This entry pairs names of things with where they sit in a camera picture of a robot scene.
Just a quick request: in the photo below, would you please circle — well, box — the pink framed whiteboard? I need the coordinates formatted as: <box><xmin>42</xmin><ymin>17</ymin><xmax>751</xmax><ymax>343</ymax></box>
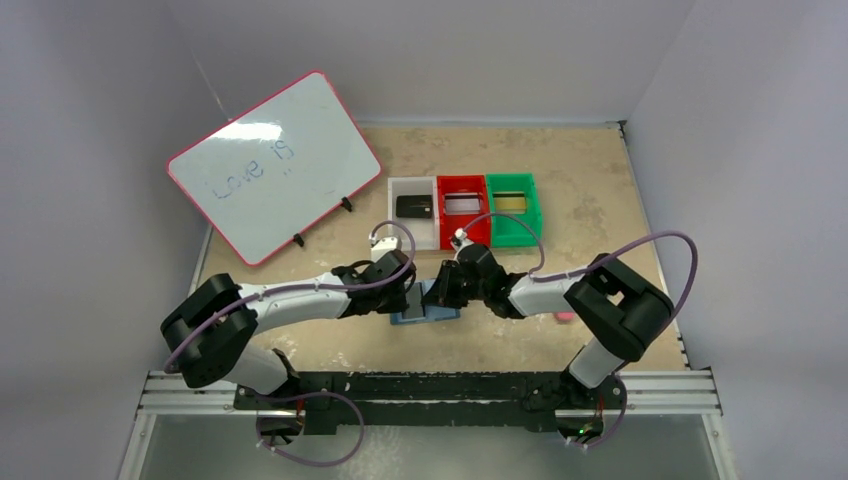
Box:
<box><xmin>166</xmin><ymin>71</ymin><xmax>382</xmax><ymax>266</ymax></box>

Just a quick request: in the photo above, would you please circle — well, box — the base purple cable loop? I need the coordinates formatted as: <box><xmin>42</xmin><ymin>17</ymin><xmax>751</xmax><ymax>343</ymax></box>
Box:
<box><xmin>254</xmin><ymin>392</ymin><xmax>367</xmax><ymax>468</ymax></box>

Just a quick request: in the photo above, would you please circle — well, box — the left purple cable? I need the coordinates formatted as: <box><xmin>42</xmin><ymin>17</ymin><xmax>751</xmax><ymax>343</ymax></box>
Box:
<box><xmin>162</xmin><ymin>220</ymin><xmax>417</xmax><ymax>376</ymax></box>

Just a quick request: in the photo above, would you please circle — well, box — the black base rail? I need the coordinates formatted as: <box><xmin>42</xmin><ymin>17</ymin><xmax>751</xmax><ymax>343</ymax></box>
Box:
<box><xmin>234</xmin><ymin>371</ymin><xmax>627</xmax><ymax>440</ymax></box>

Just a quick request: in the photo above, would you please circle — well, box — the black card in white bin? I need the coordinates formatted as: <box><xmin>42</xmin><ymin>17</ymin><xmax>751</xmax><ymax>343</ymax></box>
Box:
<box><xmin>394</xmin><ymin>194</ymin><xmax>434</xmax><ymax>219</ymax></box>

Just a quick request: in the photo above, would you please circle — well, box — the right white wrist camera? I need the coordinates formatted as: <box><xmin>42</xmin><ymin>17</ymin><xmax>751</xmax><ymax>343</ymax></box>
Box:
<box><xmin>450</xmin><ymin>228</ymin><xmax>474</xmax><ymax>252</ymax></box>

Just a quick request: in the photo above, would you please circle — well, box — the white plastic bin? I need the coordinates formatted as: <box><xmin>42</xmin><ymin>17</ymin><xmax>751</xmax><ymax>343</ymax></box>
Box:
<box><xmin>387</xmin><ymin>176</ymin><xmax>440</xmax><ymax>250</ymax></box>

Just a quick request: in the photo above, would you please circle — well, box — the blue card holder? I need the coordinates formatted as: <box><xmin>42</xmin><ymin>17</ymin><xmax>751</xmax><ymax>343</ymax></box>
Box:
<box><xmin>389</xmin><ymin>279</ymin><xmax>460</xmax><ymax>326</ymax></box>

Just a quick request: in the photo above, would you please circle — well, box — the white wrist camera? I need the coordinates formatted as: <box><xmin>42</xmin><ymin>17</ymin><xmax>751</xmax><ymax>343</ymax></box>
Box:
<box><xmin>450</xmin><ymin>228</ymin><xmax>474</xmax><ymax>252</ymax></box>
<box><xmin>370</xmin><ymin>236</ymin><xmax>403</xmax><ymax>262</ymax></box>

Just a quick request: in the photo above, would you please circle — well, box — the green plastic bin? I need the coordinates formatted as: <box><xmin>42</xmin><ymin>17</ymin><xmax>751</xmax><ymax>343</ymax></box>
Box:
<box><xmin>485</xmin><ymin>173</ymin><xmax>544</xmax><ymax>248</ymax></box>

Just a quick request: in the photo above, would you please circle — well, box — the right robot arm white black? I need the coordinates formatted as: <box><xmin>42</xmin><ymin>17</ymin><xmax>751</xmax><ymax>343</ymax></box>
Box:
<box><xmin>422</xmin><ymin>243</ymin><xmax>674</xmax><ymax>389</ymax></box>

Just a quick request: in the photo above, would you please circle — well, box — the gold card in green bin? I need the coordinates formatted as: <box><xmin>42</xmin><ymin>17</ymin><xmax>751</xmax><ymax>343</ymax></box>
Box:
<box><xmin>493</xmin><ymin>192</ymin><xmax>528</xmax><ymax>215</ymax></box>

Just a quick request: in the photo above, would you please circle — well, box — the red plastic bin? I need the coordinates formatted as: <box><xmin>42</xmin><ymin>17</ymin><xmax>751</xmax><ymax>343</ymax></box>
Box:
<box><xmin>437</xmin><ymin>174</ymin><xmax>493</xmax><ymax>252</ymax></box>

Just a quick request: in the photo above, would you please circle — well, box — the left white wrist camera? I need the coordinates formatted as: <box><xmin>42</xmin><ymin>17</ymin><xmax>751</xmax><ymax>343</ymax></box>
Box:
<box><xmin>370</xmin><ymin>236</ymin><xmax>403</xmax><ymax>262</ymax></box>

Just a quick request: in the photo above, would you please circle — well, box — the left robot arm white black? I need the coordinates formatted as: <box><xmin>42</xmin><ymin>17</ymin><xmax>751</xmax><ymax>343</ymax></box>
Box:
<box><xmin>160</xmin><ymin>249</ymin><xmax>416</xmax><ymax>395</ymax></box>

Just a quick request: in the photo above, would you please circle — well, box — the pink grey eraser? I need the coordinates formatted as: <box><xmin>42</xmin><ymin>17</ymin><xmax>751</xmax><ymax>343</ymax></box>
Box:
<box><xmin>554</xmin><ymin>312</ymin><xmax>574</xmax><ymax>323</ymax></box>

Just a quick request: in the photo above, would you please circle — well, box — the silver card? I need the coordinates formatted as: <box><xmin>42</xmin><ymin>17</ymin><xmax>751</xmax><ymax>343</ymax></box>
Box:
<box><xmin>444</xmin><ymin>192</ymin><xmax>483</xmax><ymax>216</ymax></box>

